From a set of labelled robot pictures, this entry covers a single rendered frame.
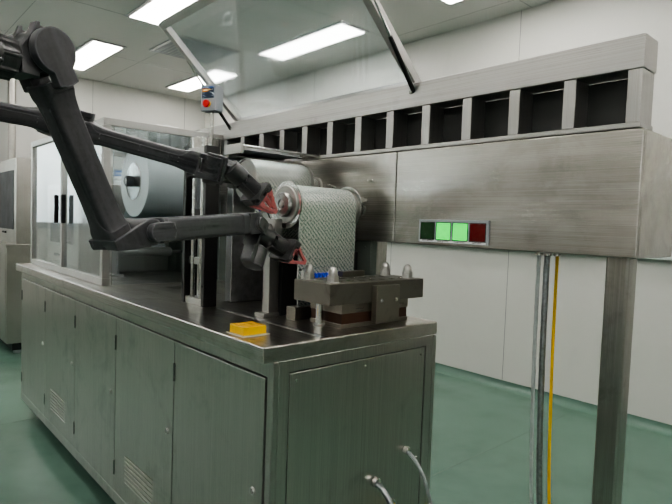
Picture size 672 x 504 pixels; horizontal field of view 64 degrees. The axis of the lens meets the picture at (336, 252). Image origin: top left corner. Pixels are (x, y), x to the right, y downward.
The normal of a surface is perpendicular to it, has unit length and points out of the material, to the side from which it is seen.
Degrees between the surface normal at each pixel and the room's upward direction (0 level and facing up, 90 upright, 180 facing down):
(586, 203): 90
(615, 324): 90
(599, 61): 90
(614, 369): 90
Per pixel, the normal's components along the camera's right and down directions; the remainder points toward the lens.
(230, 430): -0.74, 0.01
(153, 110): 0.67, 0.07
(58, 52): 0.89, 0.04
